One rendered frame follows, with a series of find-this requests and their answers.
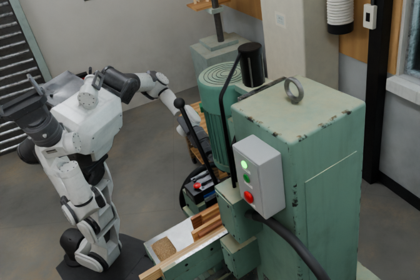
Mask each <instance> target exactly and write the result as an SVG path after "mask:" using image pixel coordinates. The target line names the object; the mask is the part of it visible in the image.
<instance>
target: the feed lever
mask: <svg viewBox="0 0 420 280"><path fill-rule="evenodd" d="M173 104H174V107H175V108H177V109H179V110H180V112H181V114H182V116H183V118H184V120H185V122H186V124H187V127H188V129H189V131H190V133H191V136H192V138H193V139H194V142H195V144H196V146H197V149H198V151H199V153H200V155H201V157H202V160H203V161H204V163H205V166H206V168H207V170H208V172H209V175H210V177H211V179H212V181H213V183H214V185H215V186H216V185H217V184H219V183H218V180H217V179H216V176H215V174H214V172H213V170H212V167H211V165H210V163H209V161H208V159H207V157H206V155H205V153H204V150H203V148H202V146H201V143H200V142H199V139H198V137H197V135H196V133H195V131H194V128H193V126H192V124H191V122H190V120H189V118H188V115H187V114H186V111H185V109H184V106H185V101H184V99H183V98H181V97H177V98H176V99H175V100H174V102H173Z"/></svg>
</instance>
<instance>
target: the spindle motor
mask: <svg viewBox="0 0 420 280"><path fill-rule="evenodd" d="M233 64H234V61H231V62H222V63H219V64H215V65H213V66H211V67H208V68H207V69H205V70H204V71H203V72H202V73H201V74H200V75H199V78H198V80H197V84H198V88H199V93H200V97H201V102H202V108H203V111H204V117H205V120H206V126H207V131H208V135H209V141H210V144H211V150H212V156H213V159H214V163H215V165H216V166H217V168H219V169H220V170H222V171H224V172H227V173H230V170H229V162H228V155H227V151H226V143H225V138H224V131H223V124H222V120H221V112H220V108H219V94H220V92H221V89H222V88H223V86H224V83H225V81H226V79H227V77H228V75H229V72H230V70H231V68H232V66H233ZM241 81H243V80H242V76H241V67H240V62H239V63H238V65H237V67H236V70H235V72H234V74H233V76H232V78H231V80H230V82H229V85H228V87H227V89H226V92H225V93H224V96H223V104H224V112H225V117H226V124H227V132H228V136H229V144H230V147H231V143H232V142H231V136H230V132H229V124H228V118H230V117H232V114H231V106H232V105H233V104H235V103H237V102H238V97H239V96H242V94H240V93H238V92H237V91H235V88H234V85H235V84H237V83H239V82H241Z"/></svg>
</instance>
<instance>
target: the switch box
mask: <svg viewBox="0 0 420 280"><path fill-rule="evenodd" d="M232 148H233V153H234V160H235V163H236V171H237V178H238V182H239V188H240V193H241V197H242V198H243V199H244V200H245V198H244V192H245V191H247V192H249V193H251V195H252V198H253V204H254V205H255V207H254V206H252V205H251V204H250V203H248V202H247V201H246V200H245V201H246V202H247V203H248V204H250V205H251V206H252V207H253V208H254V209H255V210H256V211H257V212H258V213H259V214H260V215H261V216H262V217H263V218H264V219H268V218H270V217H271V216H273V215H275V214H276V213H278V212H279V211H281V210H283V209H284V208H285V207H286V202H285V194H284V180H283V167H282V159H281V153H280V152H279V151H277V150H275V149H274V148H273V147H271V146H270V145H268V144H267V143H265V142H264V141H262V140H261V139H259V138H258V137H256V136H255V135H253V134H252V135H250V136H248V137H246V138H244V139H242V140H240V141H239V142H237V143H235V144H233V145H232ZM242 160H245V161H246V162H247V165H248V168H247V170H248V171H249V172H250V174H251V175H250V174H249V173H247V172H246V171H245V170H244V169H243V167H242V164H241V161H242ZM244 173H246V174H247V175H248V176H249V178H250V180H251V182H250V183H249V184H250V185H251V186H252V189H251V188H250V187H249V186H248V185H247V184H246V183H245V182H244V178H243V175H244Z"/></svg>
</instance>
